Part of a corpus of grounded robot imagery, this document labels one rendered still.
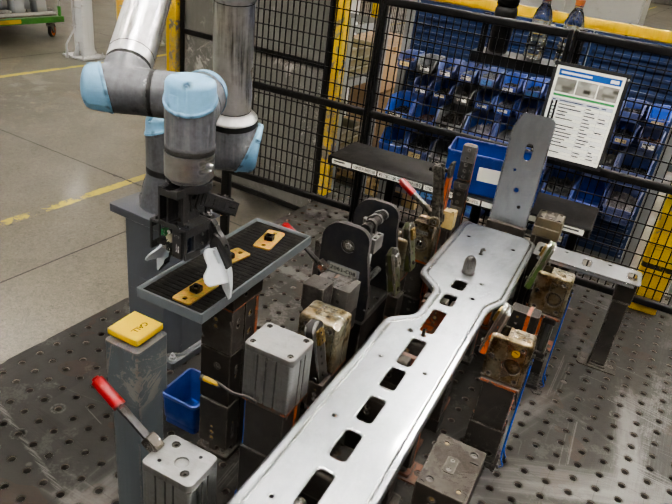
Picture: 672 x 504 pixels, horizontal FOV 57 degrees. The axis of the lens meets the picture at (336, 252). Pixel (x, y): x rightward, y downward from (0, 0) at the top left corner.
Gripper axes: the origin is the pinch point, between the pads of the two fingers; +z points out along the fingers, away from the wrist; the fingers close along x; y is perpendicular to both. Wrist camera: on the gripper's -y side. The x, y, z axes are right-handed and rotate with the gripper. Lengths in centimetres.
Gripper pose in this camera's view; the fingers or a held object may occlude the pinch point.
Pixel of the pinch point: (196, 283)
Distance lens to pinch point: 109.8
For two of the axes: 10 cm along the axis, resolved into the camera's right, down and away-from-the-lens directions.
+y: -4.6, 3.6, -8.1
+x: 8.8, 3.1, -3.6
